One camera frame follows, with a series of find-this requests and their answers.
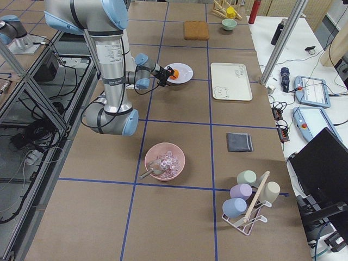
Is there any yellow cup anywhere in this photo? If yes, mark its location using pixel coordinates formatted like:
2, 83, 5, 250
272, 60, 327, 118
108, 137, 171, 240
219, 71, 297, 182
226, 7, 237, 18

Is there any pink bowl with ice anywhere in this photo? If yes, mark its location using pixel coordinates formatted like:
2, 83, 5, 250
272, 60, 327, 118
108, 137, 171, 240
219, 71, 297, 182
144, 142, 185, 182

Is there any white round plate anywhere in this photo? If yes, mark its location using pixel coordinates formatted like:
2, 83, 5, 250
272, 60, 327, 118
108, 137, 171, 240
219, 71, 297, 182
165, 63, 194, 84

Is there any wooden rack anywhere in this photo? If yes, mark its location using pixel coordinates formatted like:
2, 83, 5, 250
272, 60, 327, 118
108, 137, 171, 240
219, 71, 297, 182
212, 0, 243, 20

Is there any black monitor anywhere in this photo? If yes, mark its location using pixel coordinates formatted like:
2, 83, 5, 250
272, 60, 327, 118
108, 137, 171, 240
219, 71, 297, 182
290, 127, 347, 203

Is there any red bottle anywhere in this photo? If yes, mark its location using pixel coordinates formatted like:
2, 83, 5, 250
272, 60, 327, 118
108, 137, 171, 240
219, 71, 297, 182
248, 0, 262, 24

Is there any beige cup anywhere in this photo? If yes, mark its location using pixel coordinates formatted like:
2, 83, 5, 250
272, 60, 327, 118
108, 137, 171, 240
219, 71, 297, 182
258, 181, 280, 204

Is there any green cup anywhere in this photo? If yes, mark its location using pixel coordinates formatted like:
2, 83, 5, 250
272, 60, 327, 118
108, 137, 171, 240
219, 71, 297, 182
237, 170, 257, 186

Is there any wooden rod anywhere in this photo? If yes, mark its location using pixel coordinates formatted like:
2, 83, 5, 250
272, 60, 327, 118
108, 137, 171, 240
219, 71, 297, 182
243, 171, 270, 223

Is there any teach pendant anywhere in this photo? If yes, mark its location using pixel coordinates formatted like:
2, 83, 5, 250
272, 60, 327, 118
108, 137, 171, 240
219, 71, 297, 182
294, 76, 331, 108
293, 107, 342, 142

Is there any folded grey cloth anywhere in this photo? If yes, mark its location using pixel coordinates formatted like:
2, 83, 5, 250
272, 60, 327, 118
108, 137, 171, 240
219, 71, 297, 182
226, 133, 253, 152

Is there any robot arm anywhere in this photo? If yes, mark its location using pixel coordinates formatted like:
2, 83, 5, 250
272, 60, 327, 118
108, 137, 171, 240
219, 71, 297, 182
45, 1, 139, 136
126, 53, 174, 89

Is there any cream bear print tray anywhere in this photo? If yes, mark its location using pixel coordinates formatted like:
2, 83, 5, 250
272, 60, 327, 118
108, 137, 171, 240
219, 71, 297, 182
210, 63, 253, 101

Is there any orange fruit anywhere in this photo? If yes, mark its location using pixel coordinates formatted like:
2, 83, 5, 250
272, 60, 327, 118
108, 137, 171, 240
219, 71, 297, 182
170, 69, 179, 80

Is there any black power strip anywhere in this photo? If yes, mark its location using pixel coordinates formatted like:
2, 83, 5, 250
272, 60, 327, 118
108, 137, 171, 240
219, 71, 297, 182
271, 108, 290, 143

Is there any upper teach pendant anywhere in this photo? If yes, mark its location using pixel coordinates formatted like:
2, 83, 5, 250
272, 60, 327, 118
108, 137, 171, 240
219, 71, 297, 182
294, 76, 331, 108

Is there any blue cup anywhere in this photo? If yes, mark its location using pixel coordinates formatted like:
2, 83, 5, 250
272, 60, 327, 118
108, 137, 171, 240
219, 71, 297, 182
222, 198, 247, 218

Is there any purple cup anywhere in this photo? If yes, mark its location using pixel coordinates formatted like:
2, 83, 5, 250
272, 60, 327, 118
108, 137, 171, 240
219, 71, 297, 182
229, 183, 252, 201

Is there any folded dark umbrella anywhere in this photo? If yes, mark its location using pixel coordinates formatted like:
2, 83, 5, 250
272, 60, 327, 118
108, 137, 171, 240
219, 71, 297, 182
280, 67, 290, 92

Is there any aluminium frame post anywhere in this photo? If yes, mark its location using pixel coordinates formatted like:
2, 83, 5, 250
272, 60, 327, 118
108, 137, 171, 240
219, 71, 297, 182
260, 0, 308, 85

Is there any metal scoop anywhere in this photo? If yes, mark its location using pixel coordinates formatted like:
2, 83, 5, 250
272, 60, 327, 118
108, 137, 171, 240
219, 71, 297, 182
140, 161, 164, 179

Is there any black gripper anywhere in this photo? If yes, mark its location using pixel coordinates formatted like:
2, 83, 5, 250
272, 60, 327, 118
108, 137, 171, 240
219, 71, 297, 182
154, 67, 175, 86

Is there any lower teach pendant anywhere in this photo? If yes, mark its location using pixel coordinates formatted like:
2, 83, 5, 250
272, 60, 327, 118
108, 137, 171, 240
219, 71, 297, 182
293, 107, 342, 142

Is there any brown wooden tray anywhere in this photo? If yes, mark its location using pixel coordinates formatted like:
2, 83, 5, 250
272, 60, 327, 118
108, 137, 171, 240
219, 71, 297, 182
184, 21, 209, 40

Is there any black bottle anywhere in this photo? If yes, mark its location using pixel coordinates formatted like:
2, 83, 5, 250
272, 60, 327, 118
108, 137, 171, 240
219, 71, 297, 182
271, 18, 287, 46

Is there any white wire cup rack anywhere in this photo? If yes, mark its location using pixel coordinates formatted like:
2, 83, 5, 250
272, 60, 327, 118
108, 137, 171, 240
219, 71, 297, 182
222, 201, 272, 235

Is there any mint green bowl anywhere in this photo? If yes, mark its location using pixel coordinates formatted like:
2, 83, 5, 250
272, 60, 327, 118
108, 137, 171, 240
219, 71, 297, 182
221, 18, 238, 31

